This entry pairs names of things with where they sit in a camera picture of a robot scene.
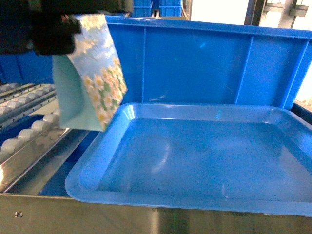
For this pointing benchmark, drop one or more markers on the blue plastic tray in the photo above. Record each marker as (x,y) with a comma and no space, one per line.
(254,159)

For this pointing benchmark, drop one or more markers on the large blue plastic crate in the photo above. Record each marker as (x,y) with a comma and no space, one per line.
(180,61)

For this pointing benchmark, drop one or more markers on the white roller conveyor track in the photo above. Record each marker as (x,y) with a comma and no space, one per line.
(24,118)

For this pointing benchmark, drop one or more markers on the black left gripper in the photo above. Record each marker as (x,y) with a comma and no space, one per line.
(48,26)

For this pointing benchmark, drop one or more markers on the blue flower gift bag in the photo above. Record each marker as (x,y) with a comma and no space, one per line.
(89,82)

